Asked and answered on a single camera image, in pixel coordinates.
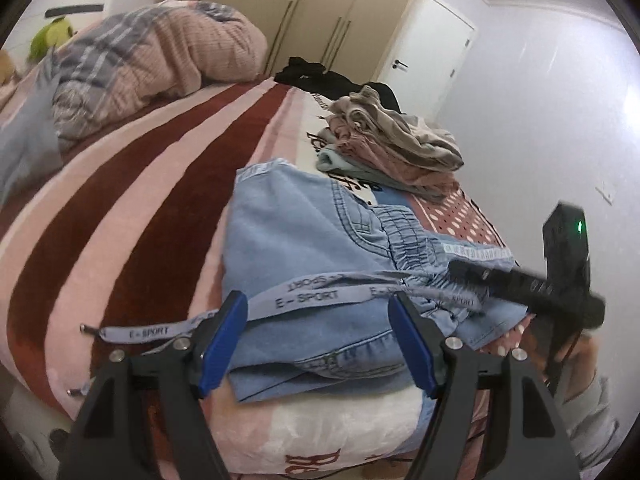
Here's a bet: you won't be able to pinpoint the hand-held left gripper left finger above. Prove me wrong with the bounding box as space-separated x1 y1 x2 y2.
57 290 249 480

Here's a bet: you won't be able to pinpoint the green plush toy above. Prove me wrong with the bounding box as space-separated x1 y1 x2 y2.
29 17 76 61

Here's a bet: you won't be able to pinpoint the pink grey plaid quilt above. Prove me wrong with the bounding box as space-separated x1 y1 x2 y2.
50 1 269 139

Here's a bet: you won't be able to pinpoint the maroon pink striped blanket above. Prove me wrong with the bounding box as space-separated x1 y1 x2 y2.
0 77 321 476

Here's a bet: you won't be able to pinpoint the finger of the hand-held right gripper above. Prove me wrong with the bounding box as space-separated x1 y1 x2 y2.
447 258 551 311

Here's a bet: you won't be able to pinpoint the grey blue pillow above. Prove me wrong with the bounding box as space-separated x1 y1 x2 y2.
0 55 64 196

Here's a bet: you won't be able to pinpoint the pink garment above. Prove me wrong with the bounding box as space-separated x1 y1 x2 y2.
320 122 461 192

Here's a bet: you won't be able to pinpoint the pale blue garment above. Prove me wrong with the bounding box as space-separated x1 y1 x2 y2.
315 144 383 181

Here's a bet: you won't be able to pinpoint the grey green garment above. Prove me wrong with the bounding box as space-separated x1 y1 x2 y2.
372 172 453 203

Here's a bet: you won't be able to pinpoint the white door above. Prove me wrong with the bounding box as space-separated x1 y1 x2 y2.
377 0 476 122

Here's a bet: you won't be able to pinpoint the light blue denim pants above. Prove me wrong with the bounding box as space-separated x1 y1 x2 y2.
67 158 526 403

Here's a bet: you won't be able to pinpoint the black clothing pile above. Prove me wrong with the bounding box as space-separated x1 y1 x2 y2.
274 57 401 111

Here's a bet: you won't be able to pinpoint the person's right hand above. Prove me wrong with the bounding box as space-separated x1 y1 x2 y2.
559 332 599 386

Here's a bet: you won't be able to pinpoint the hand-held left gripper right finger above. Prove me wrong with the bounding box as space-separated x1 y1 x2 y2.
387 291 581 480

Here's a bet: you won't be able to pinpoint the beige wardrobe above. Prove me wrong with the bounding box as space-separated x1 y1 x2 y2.
165 0 427 82

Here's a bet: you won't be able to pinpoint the pile of crumpled clothes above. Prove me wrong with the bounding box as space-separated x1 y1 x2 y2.
327 85 464 171

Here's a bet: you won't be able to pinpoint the person's right forearm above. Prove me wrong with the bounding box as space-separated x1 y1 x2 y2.
552 375 623 463

